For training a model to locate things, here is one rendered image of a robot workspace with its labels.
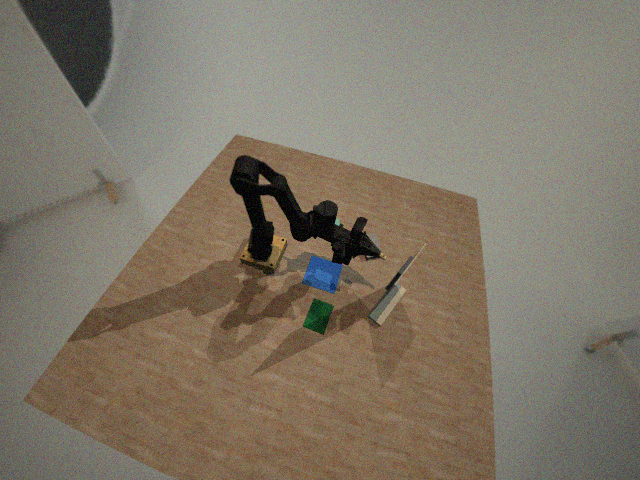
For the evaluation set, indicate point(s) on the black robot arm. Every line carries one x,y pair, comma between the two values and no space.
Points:
319,222

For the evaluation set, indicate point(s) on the green flat rectangle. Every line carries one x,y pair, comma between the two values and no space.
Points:
318,316

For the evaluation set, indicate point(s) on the blue square mat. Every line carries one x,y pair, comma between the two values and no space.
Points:
322,274

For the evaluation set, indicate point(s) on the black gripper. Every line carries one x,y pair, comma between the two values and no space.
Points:
360,243

